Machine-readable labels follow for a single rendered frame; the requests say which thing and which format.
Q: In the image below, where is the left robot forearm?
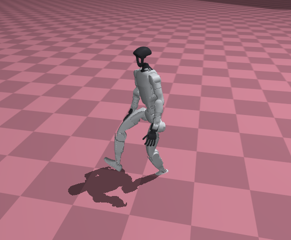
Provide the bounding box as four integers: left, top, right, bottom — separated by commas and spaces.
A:
152, 99, 163, 130

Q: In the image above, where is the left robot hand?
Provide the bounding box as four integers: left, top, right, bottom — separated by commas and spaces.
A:
142, 123, 159, 147

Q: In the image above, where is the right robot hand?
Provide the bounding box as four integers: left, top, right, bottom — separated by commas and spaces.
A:
123, 108, 133, 121

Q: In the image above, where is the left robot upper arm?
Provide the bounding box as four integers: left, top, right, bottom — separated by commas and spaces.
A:
148, 73, 164, 105

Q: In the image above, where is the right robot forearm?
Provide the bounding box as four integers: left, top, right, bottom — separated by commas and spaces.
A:
130, 93, 140, 113

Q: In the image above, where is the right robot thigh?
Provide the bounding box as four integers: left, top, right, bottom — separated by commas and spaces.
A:
116, 107, 147, 141

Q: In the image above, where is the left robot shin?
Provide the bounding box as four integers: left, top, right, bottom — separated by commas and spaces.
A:
148, 152, 166, 173

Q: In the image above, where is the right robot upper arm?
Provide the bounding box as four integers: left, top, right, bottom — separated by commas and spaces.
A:
133, 69, 140, 97

